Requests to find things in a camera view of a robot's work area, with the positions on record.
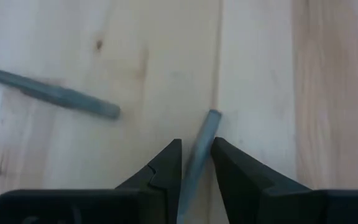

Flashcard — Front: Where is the grey capped pen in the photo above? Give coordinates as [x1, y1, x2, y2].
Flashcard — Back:
[175, 108, 223, 224]
[0, 63, 122, 121]

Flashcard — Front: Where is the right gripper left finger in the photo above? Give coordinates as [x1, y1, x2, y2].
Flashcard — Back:
[115, 138, 183, 224]

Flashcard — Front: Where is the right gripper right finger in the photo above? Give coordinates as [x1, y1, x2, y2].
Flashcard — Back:
[209, 136, 313, 224]

